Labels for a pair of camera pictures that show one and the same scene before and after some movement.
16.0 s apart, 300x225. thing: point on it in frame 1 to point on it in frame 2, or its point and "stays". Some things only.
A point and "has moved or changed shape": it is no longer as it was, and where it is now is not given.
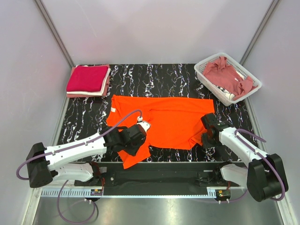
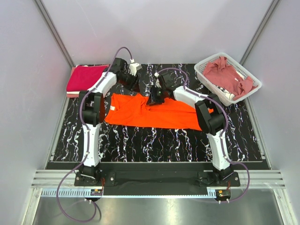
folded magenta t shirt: x=86 y=78 stays
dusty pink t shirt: x=220 y=73 stays
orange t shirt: x=175 y=122 has moved or changed shape
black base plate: x=159 y=178 stays
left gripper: x=133 y=152 to x=133 y=86
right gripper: x=205 y=143 to x=153 y=100
